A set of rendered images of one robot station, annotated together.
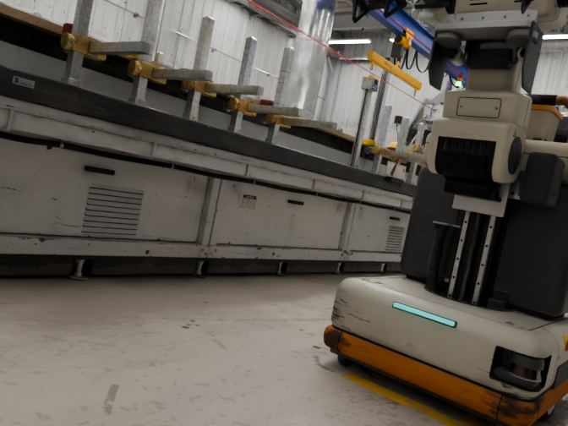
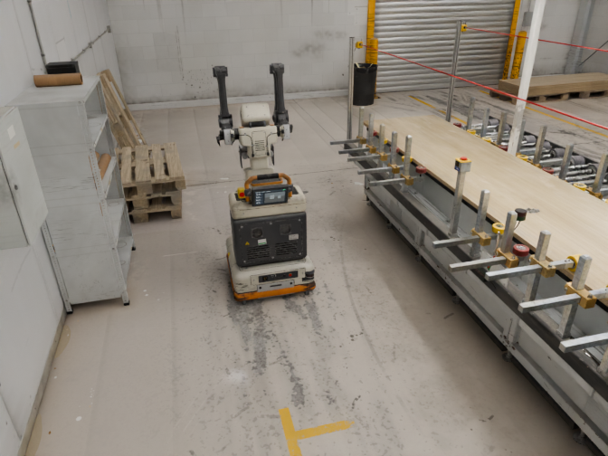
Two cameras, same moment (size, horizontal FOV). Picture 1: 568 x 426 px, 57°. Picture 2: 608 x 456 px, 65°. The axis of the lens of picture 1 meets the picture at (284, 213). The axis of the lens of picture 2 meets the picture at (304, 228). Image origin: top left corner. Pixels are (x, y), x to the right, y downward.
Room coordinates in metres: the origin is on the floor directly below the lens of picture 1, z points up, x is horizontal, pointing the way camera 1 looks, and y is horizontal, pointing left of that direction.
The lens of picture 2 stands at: (3.94, -3.09, 2.21)
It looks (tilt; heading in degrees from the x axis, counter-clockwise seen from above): 28 degrees down; 128
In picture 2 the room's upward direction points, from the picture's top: 1 degrees counter-clockwise
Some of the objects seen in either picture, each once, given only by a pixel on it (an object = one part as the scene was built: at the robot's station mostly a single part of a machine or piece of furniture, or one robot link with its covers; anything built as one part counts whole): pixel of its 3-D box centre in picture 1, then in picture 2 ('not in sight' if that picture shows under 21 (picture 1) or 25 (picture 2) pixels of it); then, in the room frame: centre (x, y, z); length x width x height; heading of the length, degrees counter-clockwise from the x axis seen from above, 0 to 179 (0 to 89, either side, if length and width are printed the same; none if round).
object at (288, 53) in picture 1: (280, 98); (406, 166); (2.46, 0.12, 0.92); 0.04 x 0.04 x 0.48; 51
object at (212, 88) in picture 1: (219, 89); (372, 157); (2.04, 0.34, 0.84); 0.43 x 0.03 x 0.04; 51
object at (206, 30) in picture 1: (197, 78); (380, 151); (2.07, 0.44, 0.87); 0.04 x 0.04 x 0.48; 51
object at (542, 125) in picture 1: (517, 125); (266, 185); (1.77, -0.71, 0.87); 0.23 x 0.15 x 0.11; 51
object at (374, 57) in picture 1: (396, 71); not in sight; (8.46, -1.32, 2.65); 1.71 x 0.09 x 0.32; 141
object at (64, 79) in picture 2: not in sight; (58, 80); (0.47, -1.37, 1.59); 0.30 x 0.08 x 0.08; 51
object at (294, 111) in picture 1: (260, 109); (383, 169); (2.24, 0.18, 0.82); 0.43 x 0.03 x 0.04; 51
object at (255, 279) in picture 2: not in sight; (278, 276); (1.95, -0.83, 0.23); 0.41 x 0.02 x 0.08; 51
